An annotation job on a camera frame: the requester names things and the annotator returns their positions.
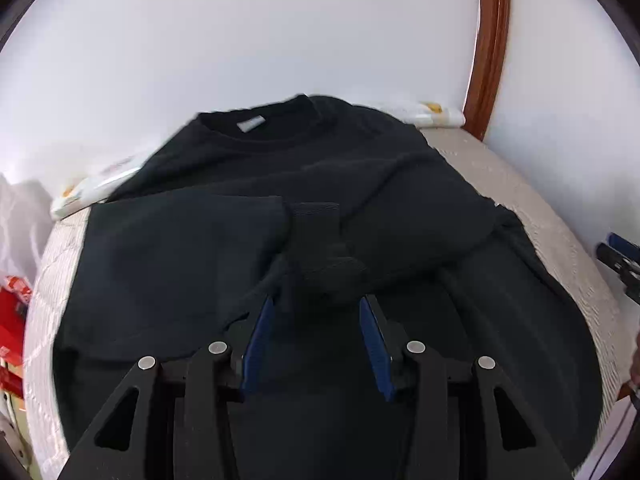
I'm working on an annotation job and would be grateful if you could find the striped bed mattress cover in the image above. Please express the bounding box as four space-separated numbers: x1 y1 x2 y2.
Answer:
23 128 631 479

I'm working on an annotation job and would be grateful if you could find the black sweatshirt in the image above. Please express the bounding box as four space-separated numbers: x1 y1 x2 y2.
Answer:
53 96 602 479

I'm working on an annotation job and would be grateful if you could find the red paper gift bag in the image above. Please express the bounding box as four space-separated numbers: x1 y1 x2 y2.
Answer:
0 275 32 368

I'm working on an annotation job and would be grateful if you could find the brown wooden door frame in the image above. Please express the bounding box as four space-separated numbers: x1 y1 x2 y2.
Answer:
463 0 511 141

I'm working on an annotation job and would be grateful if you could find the white plastic bag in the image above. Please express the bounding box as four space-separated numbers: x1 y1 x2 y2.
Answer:
0 176 53 287

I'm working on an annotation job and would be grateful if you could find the white patterned pillow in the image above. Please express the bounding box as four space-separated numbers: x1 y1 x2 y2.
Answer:
50 100 465 221

